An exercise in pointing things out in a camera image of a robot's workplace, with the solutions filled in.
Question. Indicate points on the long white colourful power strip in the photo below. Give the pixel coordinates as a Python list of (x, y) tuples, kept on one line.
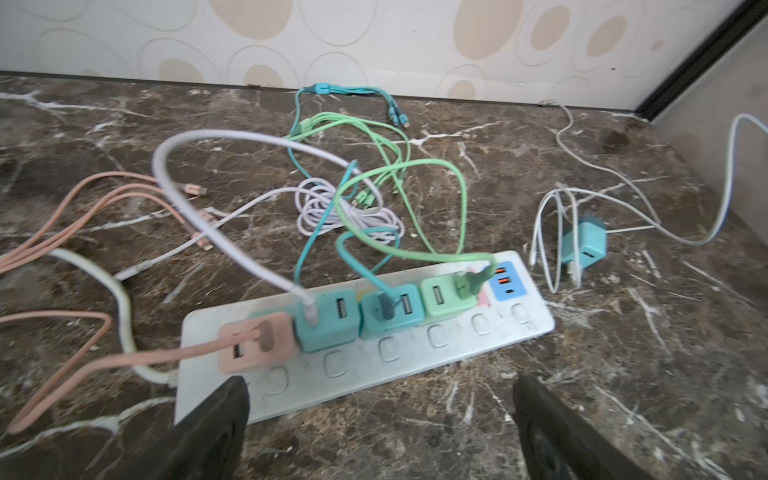
[(313, 378)]

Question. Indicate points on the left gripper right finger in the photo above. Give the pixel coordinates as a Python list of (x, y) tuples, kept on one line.
[(558, 444)]

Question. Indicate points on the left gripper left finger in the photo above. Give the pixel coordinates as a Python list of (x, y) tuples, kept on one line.
[(206, 444)]

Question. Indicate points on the teal charger plug front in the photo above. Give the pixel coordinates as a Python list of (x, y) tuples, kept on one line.
[(339, 321)]

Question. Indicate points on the teal charger plug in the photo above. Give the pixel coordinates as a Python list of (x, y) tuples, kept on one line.
[(339, 321), (592, 243), (384, 313)]

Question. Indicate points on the light green charger plug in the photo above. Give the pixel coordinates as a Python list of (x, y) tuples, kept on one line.
[(443, 299)]

